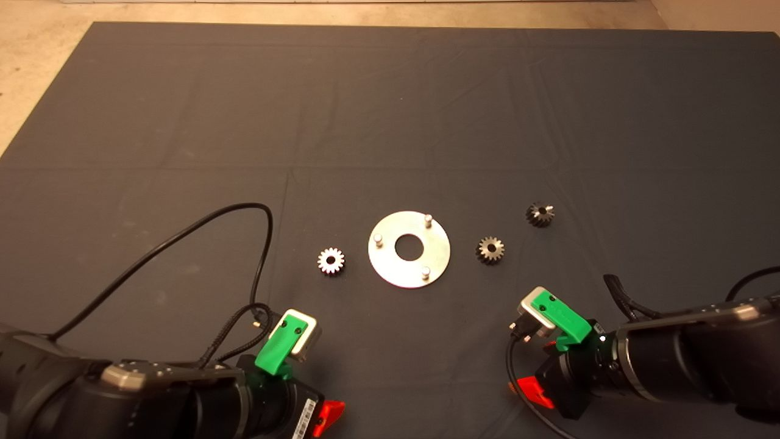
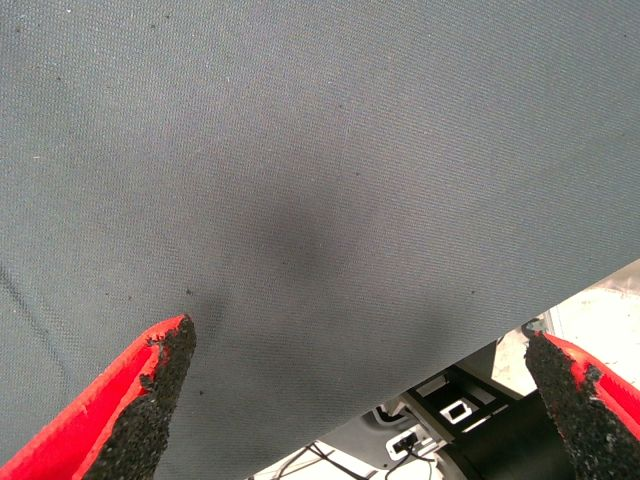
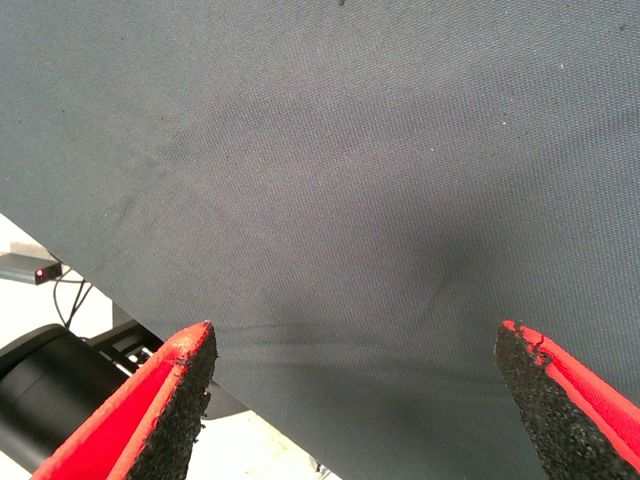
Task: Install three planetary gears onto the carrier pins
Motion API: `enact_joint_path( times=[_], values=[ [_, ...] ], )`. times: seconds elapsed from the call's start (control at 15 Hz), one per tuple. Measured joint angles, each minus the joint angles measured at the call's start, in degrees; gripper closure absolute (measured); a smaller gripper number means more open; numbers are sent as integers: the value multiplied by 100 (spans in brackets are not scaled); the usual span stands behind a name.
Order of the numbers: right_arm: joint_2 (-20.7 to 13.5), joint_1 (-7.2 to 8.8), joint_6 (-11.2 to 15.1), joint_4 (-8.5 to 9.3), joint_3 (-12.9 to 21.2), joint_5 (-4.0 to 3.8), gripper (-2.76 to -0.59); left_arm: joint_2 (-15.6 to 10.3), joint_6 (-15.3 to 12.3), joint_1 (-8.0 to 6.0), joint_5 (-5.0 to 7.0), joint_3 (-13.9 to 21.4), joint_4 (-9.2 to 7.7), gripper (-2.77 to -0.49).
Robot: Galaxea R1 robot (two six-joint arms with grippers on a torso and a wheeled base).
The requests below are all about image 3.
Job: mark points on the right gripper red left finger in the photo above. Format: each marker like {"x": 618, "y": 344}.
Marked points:
{"x": 150, "y": 410}

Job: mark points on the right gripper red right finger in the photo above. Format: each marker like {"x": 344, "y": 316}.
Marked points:
{"x": 565, "y": 415}

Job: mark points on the black cylindrical robot torso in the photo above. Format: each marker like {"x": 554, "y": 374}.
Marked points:
{"x": 45, "y": 380}

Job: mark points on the small black LED box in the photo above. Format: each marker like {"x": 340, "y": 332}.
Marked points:
{"x": 50, "y": 272}

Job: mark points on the grey metal box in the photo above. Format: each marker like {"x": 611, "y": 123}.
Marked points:
{"x": 20, "y": 267}

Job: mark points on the dark grey table cloth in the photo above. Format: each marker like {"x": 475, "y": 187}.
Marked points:
{"x": 320, "y": 150}

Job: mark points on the black metal frame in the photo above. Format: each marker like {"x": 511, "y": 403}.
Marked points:
{"x": 130, "y": 332}

